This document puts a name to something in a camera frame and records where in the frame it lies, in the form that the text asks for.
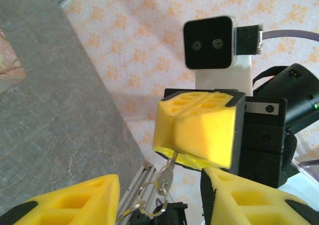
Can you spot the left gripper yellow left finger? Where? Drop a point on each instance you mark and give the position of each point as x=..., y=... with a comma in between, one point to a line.
x=74, y=205

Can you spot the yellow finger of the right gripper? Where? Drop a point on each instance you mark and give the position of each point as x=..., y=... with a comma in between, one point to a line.
x=164, y=128
x=207, y=135

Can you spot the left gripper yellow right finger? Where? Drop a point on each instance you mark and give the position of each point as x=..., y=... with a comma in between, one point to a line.
x=249, y=205

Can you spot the silver key with rings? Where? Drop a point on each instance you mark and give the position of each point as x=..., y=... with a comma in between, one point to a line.
x=165, y=177

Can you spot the decorated pink tin box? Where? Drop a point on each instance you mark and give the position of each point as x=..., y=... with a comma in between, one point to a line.
x=10, y=68

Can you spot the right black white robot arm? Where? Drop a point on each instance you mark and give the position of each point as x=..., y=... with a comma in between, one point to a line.
x=307, y=177

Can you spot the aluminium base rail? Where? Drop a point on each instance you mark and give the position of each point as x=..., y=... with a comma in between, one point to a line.
x=139, y=182

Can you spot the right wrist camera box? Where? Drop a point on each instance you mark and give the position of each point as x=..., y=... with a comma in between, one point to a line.
x=208, y=43

